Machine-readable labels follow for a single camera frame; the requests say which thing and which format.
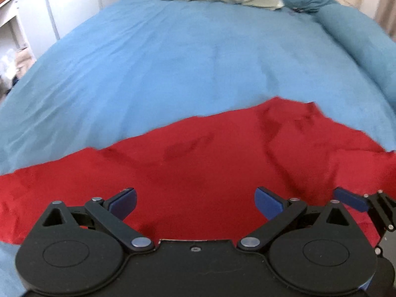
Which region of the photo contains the beige item under desk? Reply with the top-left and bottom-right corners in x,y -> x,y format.
14,48 -> 36,79

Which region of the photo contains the blue bed cover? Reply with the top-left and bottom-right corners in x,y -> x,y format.
1,0 -> 395,296

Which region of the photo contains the teal bolster pillow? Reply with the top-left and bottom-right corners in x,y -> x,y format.
316,4 -> 395,108

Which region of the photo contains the red knit garment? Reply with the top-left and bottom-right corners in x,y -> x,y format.
1,98 -> 395,244

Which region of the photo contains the white desk shelf unit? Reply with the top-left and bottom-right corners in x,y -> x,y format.
1,0 -> 60,58

